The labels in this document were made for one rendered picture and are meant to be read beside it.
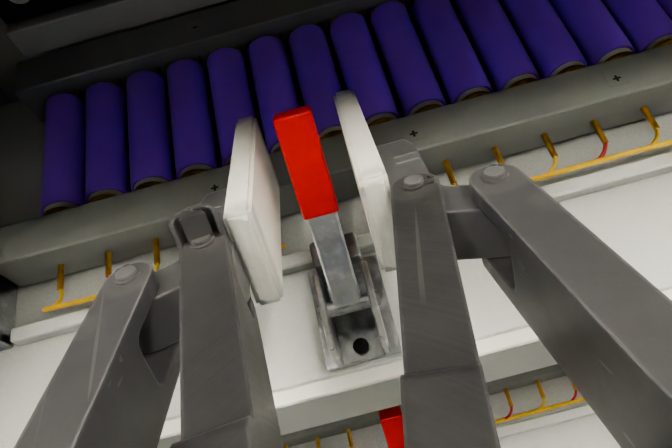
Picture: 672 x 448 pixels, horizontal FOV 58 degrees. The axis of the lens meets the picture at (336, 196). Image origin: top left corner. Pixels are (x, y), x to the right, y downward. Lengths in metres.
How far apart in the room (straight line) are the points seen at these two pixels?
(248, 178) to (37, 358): 0.14
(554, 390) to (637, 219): 0.19
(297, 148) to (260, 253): 0.04
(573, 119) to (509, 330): 0.09
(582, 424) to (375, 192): 0.30
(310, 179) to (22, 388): 0.15
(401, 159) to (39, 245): 0.16
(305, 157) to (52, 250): 0.12
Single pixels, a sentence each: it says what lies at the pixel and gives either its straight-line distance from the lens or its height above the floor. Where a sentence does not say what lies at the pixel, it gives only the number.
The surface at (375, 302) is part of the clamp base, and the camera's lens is 0.21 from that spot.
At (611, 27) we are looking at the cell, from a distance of 0.29.
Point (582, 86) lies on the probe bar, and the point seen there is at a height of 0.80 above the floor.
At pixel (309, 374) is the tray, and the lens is 0.23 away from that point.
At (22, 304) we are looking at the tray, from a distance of 0.29.
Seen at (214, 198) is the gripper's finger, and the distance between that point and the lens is 0.18.
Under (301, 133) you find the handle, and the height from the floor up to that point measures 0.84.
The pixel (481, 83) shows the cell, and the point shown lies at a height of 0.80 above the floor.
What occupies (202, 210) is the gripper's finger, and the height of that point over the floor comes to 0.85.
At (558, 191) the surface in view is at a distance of 0.25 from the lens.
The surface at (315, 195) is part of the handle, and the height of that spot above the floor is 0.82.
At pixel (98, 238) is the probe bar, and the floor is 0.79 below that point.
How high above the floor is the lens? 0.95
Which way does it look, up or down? 43 degrees down
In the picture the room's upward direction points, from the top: 17 degrees counter-clockwise
